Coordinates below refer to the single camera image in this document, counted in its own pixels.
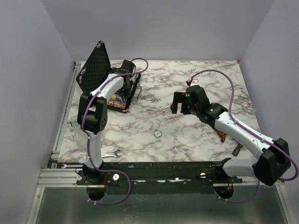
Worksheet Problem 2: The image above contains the black poker set case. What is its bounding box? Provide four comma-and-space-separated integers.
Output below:
76, 41, 142, 113

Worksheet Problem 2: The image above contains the blue white poker chip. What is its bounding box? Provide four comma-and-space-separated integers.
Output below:
154, 130, 162, 138

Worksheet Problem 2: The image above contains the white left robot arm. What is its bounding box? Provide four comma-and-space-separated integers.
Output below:
77, 60, 137, 184

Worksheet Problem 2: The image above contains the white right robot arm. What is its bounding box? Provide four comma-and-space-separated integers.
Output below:
171, 85, 291, 186

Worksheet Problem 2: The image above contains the clear plastic screw box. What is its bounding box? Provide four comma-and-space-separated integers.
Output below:
70, 116, 82, 149

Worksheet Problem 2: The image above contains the silver combination wrench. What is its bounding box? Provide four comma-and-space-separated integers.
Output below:
78, 149, 122, 163

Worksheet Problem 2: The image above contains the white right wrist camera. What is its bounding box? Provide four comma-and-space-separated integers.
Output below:
191, 79, 200, 85

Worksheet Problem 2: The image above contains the red handled tool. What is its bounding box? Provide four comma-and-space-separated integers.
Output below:
214, 128, 226, 142

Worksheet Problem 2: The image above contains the black T-handle tool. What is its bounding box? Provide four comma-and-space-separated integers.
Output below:
232, 143, 243, 156

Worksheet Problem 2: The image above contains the black mounting base plate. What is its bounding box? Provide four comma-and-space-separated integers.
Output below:
47, 161, 242, 199

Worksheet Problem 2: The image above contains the aluminium extrusion rail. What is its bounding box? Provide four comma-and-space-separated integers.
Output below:
37, 168, 80, 188

